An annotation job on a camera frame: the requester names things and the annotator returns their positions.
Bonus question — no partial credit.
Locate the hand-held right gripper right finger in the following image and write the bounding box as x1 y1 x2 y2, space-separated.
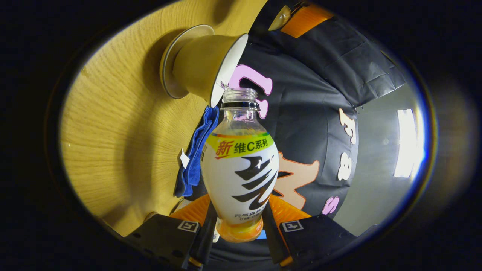
262 195 356 268

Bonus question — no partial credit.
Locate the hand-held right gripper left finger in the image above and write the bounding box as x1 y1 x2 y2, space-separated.
124 194 218 271

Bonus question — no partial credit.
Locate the beige teacup lid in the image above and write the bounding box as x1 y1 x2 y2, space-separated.
268 5 292 32

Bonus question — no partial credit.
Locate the labelled plastic water bottle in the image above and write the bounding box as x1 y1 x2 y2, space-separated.
201 87 280 243

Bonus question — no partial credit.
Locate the beige teacup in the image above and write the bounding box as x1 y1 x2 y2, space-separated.
172 33 249 108

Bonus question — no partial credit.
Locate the blue towel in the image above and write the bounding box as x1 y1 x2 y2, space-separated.
174 106 220 198

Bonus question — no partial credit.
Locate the black backdrop cloth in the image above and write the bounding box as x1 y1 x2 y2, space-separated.
203 0 409 266

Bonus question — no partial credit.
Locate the beige saucer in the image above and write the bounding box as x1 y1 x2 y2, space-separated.
160 24 215 99

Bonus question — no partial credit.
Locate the ceiling light panel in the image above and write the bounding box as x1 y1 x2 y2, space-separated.
394 108 425 178

